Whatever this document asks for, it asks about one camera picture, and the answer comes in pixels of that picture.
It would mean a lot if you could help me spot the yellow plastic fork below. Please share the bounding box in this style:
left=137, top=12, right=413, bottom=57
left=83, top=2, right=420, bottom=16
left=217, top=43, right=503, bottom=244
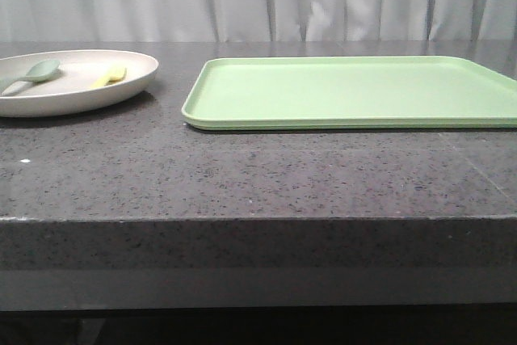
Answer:
left=90, top=65, right=126, bottom=88

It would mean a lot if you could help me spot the cream round plate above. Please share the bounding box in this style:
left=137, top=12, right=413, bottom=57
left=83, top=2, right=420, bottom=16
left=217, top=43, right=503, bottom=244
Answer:
left=1, top=49, right=159, bottom=118

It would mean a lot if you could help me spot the light green serving tray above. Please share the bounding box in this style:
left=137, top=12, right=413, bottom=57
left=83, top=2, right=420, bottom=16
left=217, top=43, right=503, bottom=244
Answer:
left=182, top=56, right=516, bottom=130

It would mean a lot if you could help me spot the pale green plastic spoon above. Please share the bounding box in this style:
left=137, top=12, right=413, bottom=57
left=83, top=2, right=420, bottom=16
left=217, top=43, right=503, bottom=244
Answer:
left=1, top=59, right=61, bottom=97

